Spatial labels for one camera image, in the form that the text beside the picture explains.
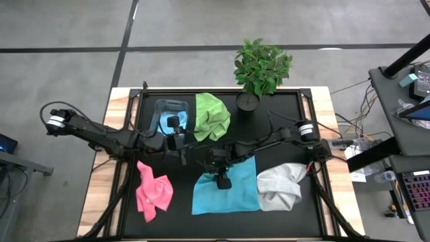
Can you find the pink microfiber towel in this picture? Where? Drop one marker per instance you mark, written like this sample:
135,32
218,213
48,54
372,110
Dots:
152,195

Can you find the white papers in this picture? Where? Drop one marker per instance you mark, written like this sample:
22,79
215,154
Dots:
357,176

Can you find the black support bracket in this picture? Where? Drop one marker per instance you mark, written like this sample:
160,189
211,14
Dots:
373,154

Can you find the grey power adapter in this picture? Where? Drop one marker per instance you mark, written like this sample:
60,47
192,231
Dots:
342,144

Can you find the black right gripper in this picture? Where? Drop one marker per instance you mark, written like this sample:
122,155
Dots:
218,158

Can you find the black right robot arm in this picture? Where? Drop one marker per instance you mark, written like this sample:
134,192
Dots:
268,142

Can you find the black device with blue light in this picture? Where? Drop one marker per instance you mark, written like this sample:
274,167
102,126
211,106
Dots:
7,144

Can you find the black aluminium table frame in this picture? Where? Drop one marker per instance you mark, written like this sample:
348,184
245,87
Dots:
168,90

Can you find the green microfiber towel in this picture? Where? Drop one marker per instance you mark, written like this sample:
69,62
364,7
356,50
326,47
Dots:
211,117

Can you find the cyan microfiber towel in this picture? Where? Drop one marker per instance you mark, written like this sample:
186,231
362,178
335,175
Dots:
235,198

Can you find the small teal box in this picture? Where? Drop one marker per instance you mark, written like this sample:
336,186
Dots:
408,80

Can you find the clear plastic bin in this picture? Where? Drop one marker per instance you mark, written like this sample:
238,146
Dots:
161,104

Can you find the clear plastic bottle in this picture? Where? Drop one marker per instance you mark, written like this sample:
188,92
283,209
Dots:
386,176

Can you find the tablet with blue screen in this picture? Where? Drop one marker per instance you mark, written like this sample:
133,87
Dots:
420,112

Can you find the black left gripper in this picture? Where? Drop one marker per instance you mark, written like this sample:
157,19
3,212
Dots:
175,141

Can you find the black desk device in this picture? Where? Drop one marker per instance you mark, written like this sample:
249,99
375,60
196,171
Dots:
421,82

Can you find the light blue microfiber towel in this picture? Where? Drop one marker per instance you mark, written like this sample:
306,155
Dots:
163,121

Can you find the grey metal bench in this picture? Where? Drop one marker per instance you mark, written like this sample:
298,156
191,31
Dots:
20,163

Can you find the black pole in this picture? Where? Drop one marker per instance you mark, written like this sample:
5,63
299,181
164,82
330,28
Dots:
406,57

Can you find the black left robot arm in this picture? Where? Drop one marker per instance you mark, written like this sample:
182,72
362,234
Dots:
100,136

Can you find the green potted plant black pot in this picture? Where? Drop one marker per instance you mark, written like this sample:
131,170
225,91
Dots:
262,67

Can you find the black keyboard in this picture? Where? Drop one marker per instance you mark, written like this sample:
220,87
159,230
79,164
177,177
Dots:
418,191

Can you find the grey side desk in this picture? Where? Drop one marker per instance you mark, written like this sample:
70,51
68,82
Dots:
415,141

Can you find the grey waffle microfiber towel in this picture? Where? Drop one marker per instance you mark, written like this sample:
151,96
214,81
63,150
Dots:
279,188

